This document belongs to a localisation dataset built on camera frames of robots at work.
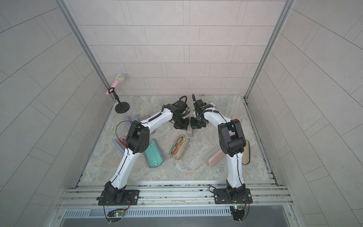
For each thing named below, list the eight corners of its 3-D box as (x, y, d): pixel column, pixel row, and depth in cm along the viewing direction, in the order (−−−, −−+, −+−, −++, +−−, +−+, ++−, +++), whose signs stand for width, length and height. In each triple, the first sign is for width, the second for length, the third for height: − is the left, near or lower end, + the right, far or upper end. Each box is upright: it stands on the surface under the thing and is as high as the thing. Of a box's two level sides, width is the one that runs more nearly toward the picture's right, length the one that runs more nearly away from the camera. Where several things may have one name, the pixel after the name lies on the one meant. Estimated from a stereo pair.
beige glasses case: (168, 155, 88) (167, 152, 85) (179, 136, 96) (179, 133, 93) (180, 161, 85) (180, 159, 82) (191, 141, 94) (191, 139, 91)
